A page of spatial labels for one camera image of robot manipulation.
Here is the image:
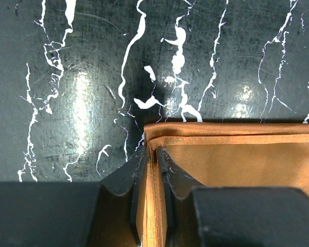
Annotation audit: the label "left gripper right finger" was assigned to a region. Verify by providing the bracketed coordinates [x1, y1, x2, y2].
[157, 147, 203, 246]

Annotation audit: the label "orange cloth napkin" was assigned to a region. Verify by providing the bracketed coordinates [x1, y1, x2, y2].
[143, 122, 309, 246]

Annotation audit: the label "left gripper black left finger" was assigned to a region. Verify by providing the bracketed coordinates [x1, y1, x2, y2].
[87, 147, 148, 246]

